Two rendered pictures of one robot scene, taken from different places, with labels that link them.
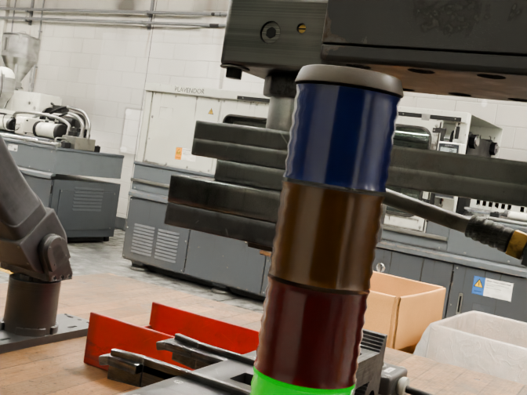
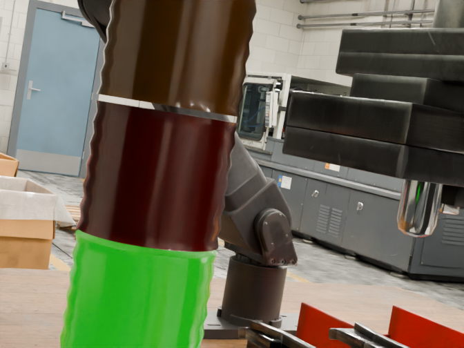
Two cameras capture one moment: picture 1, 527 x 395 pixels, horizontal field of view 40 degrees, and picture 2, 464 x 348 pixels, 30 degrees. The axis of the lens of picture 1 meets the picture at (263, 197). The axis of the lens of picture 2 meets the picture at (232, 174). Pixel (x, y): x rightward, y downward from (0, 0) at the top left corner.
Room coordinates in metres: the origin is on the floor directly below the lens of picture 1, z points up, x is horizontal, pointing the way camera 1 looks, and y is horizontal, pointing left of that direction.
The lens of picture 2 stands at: (0.08, -0.16, 1.12)
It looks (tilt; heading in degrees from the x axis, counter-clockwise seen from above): 4 degrees down; 30
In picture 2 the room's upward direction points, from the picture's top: 9 degrees clockwise
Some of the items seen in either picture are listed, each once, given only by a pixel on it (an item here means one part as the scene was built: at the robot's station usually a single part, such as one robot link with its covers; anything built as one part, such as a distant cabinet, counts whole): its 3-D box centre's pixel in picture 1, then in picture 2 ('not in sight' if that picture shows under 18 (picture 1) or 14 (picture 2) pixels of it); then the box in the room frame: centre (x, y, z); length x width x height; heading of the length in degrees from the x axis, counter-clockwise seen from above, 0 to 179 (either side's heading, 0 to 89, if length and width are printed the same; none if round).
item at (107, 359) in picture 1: (142, 367); (282, 347); (0.58, 0.08, 0.98); 0.07 x 0.02 x 0.01; 61
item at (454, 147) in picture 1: (450, 171); not in sight; (4.98, -1.24, 1.27); 0.23 x 0.18 x 0.38; 148
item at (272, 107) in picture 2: not in sight; (273, 110); (8.42, 4.27, 1.27); 0.23 x 0.18 x 0.38; 148
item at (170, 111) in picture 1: (304, 155); not in sight; (6.17, -0.29, 1.24); 2.95 x 0.98 x 0.90; 58
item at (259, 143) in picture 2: not in sight; (250, 112); (8.68, 4.70, 1.21); 0.86 x 0.10 x 0.79; 58
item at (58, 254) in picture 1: (34, 254); (257, 233); (0.88, 0.26, 1.00); 0.09 x 0.06 x 0.06; 63
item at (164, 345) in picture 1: (195, 353); (373, 346); (0.64, 0.04, 0.98); 0.07 x 0.02 x 0.01; 61
